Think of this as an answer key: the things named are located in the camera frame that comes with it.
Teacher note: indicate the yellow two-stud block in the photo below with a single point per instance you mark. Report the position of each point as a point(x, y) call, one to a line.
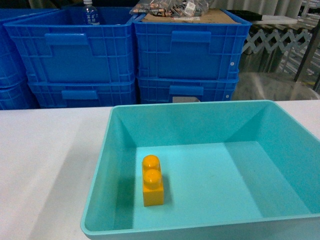
point(152, 181)

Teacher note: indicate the lower right blue crate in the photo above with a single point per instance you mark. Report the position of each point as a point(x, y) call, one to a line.
point(154, 90)

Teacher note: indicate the blue crate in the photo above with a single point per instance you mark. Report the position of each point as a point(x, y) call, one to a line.
point(206, 49)
point(154, 90)
point(82, 95)
point(58, 47)

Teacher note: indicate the upper right blue crate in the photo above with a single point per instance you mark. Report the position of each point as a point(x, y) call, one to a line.
point(206, 49)

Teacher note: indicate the teal plastic tray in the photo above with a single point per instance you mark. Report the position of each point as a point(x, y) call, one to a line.
point(232, 170)

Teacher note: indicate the lower left blue crate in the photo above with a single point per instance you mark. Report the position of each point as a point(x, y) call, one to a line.
point(82, 95)

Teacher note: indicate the bag of small parts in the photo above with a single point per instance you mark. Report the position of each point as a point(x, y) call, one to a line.
point(172, 8)

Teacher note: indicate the brown cardboard sheet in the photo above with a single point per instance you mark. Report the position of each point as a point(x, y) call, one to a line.
point(190, 18)

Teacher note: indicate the clear water bottle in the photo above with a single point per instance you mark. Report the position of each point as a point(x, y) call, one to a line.
point(90, 13)

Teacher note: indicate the upper left blue crate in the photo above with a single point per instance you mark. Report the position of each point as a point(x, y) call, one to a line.
point(58, 47)

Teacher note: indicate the far left blue crates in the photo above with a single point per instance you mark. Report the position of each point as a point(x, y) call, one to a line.
point(15, 93)

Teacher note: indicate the white folding lattice barrier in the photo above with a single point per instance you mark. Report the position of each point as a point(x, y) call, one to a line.
point(276, 40)

